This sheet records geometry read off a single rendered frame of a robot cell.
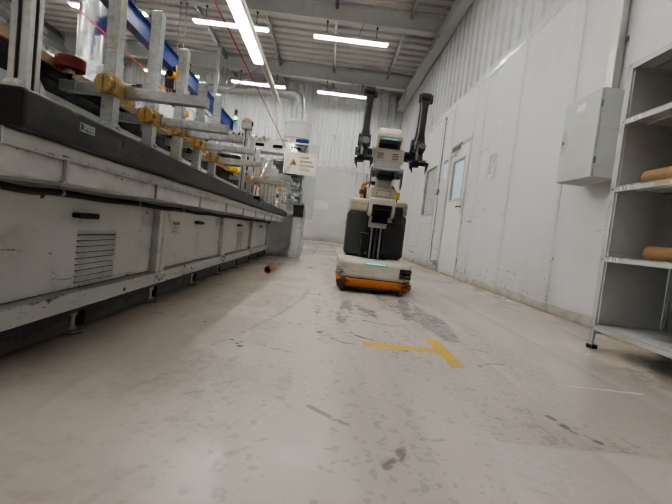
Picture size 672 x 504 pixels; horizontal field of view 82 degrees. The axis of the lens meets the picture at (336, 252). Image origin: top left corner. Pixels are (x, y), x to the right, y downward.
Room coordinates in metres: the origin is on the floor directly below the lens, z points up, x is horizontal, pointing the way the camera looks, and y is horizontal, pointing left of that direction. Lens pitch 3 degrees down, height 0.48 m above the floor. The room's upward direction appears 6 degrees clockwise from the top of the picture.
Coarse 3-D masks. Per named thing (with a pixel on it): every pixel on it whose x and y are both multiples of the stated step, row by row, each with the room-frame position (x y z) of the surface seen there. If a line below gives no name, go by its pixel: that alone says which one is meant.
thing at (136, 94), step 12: (60, 84) 1.16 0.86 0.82; (72, 84) 1.16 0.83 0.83; (84, 84) 1.16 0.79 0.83; (132, 96) 1.17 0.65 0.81; (144, 96) 1.17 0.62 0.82; (156, 96) 1.17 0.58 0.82; (168, 96) 1.17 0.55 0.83; (180, 96) 1.17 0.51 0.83; (192, 96) 1.17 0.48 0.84; (204, 96) 1.17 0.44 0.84; (204, 108) 1.19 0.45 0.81
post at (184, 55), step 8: (184, 48) 1.63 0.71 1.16; (184, 56) 1.62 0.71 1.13; (184, 64) 1.62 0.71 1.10; (184, 72) 1.62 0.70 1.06; (184, 80) 1.62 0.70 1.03; (176, 88) 1.62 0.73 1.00; (184, 88) 1.62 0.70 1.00; (176, 112) 1.62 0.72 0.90; (184, 112) 1.65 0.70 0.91; (176, 136) 1.62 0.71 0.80; (176, 144) 1.62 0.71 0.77; (176, 152) 1.62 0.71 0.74
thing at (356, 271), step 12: (348, 264) 3.19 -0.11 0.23; (360, 264) 3.19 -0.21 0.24; (372, 264) 3.18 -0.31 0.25; (384, 264) 3.20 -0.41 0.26; (396, 264) 3.21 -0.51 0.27; (336, 276) 3.26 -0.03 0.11; (348, 276) 3.19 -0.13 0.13; (360, 276) 3.19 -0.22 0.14; (372, 276) 3.19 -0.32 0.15; (384, 276) 3.19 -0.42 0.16; (396, 276) 3.19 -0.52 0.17; (408, 276) 3.20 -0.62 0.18; (372, 288) 3.21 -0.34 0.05; (384, 288) 3.19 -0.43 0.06; (396, 288) 3.19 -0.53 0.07; (408, 288) 3.19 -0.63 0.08
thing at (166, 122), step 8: (120, 112) 1.41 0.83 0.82; (120, 120) 1.41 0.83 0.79; (128, 120) 1.41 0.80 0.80; (136, 120) 1.41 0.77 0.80; (168, 120) 1.42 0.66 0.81; (176, 120) 1.42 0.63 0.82; (184, 120) 1.42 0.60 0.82; (176, 128) 1.44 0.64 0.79; (184, 128) 1.43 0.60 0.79; (192, 128) 1.42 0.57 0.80; (200, 128) 1.42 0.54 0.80; (208, 128) 1.42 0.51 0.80; (216, 128) 1.42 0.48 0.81; (224, 128) 1.42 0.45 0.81
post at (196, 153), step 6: (198, 84) 1.87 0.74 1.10; (204, 84) 1.87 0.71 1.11; (198, 90) 1.87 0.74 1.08; (204, 90) 1.87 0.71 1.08; (198, 114) 1.87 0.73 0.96; (204, 114) 1.89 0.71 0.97; (198, 120) 1.87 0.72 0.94; (204, 120) 1.90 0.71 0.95; (192, 150) 1.87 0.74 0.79; (198, 150) 1.87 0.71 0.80; (192, 156) 1.87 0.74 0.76; (198, 156) 1.87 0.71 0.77; (192, 162) 1.87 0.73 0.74; (198, 162) 1.87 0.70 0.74
